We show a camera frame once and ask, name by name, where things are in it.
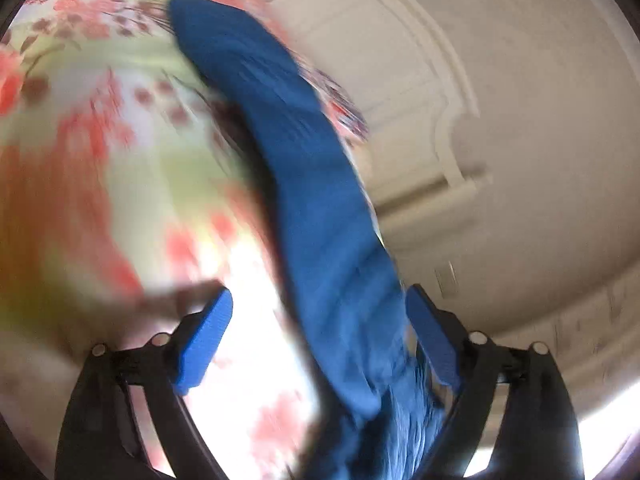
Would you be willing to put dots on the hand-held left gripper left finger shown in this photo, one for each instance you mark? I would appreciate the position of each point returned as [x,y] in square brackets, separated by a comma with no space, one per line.
[207,332]

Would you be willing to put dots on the white wooden headboard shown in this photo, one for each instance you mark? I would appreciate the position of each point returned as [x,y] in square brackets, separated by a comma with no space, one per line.
[450,125]

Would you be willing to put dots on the blue garment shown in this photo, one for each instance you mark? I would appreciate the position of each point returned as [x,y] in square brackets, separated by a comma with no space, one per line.
[320,220]

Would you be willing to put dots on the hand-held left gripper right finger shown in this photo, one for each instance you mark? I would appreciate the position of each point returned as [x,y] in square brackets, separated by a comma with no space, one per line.
[434,340]

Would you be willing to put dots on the floral bed quilt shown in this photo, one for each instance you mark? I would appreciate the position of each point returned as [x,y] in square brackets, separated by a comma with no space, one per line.
[130,200]

